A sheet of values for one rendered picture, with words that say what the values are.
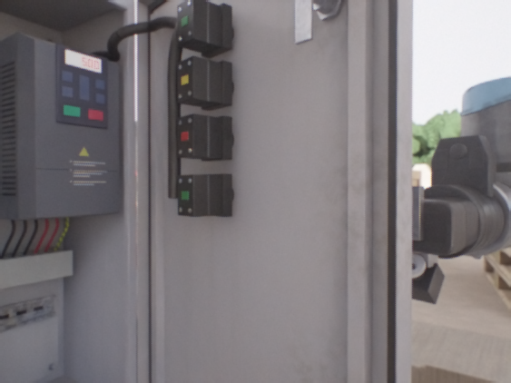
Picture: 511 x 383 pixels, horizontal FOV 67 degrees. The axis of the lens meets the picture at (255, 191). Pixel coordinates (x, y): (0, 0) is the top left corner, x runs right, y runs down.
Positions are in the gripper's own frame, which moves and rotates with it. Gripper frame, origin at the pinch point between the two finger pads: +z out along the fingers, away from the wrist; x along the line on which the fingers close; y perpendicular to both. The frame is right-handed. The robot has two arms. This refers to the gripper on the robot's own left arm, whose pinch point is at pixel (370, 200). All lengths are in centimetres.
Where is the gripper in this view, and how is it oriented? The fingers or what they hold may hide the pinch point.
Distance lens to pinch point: 31.4
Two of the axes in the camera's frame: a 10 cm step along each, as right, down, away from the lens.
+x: -6.7, -0.1, 7.4
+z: -7.4, 0.1, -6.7
